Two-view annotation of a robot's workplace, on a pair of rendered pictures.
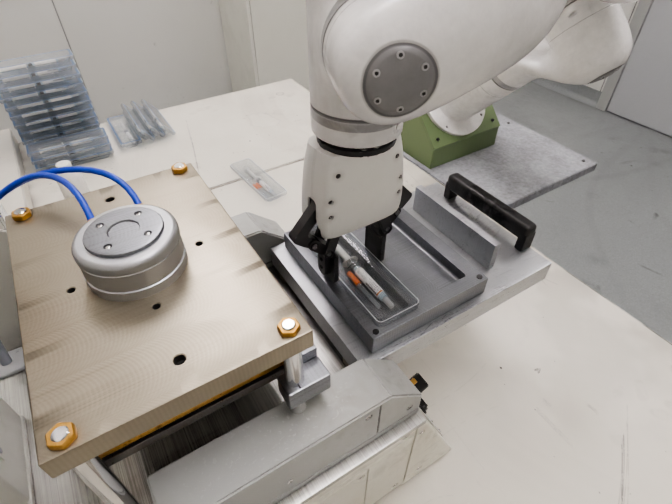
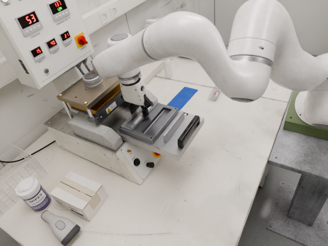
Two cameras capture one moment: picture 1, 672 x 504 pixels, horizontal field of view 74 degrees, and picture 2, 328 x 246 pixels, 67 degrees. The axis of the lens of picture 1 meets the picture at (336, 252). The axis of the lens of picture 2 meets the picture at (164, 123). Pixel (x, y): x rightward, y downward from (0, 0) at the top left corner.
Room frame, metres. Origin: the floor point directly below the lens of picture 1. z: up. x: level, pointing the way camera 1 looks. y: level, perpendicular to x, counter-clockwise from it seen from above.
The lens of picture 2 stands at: (0.20, -0.80, 1.63)
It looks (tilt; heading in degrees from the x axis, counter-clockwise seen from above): 41 degrees down; 71
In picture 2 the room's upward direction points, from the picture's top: 11 degrees counter-clockwise
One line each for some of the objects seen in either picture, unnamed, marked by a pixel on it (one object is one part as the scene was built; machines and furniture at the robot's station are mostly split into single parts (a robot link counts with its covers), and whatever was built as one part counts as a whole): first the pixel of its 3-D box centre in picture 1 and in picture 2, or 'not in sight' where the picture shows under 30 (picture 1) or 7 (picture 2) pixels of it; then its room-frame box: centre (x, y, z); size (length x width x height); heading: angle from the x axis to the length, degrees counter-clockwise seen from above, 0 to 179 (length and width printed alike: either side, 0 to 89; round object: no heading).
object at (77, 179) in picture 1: (76, 193); (167, 67); (0.78, 0.55, 0.82); 0.05 x 0.05 x 0.14
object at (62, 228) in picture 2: not in sight; (55, 224); (-0.08, -0.17, 0.79); 0.20 x 0.08 x 0.08; 122
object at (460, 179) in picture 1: (487, 208); (189, 131); (0.50, -0.21, 0.99); 0.15 x 0.02 x 0.04; 32
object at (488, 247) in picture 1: (408, 254); (159, 125); (0.43, -0.10, 0.97); 0.30 x 0.22 x 0.08; 122
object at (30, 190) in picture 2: not in sight; (34, 194); (-0.14, -0.02, 0.82); 0.09 x 0.09 x 0.15
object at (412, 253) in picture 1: (379, 261); (149, 119); (0.40, -0.05, 0.98); 0.20 x 0.17 x 0.03; 32
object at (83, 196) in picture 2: not in sight; (79, 194); (0.03, -0.10, 0.80); 0.19 x 0.13 x 0.09; 122
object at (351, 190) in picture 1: (355, 175); (133, 89); (0.38, -0.02, 1.12); 0.10 x 0.08 x 0.11; 122
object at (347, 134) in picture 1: (359, 115); (130, 75); (0.38, -0.02, 1.19); 0.09 x 0.08 x 0.03; 122
